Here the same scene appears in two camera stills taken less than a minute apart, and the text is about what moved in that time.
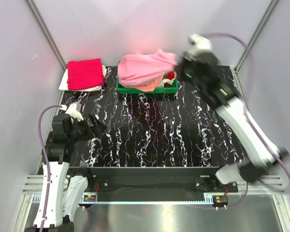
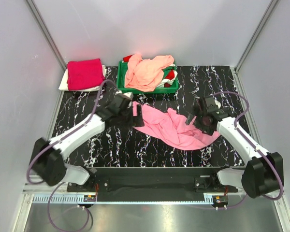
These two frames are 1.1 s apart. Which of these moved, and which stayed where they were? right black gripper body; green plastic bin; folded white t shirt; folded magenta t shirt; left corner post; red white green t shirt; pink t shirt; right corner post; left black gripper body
Moved: pink t shirt; right black gripper body; left black gripper body
Stayed: green plastic bin; red white green t shirt; folded white t shirt; right corner post; left corner post; folded magenta t shirt
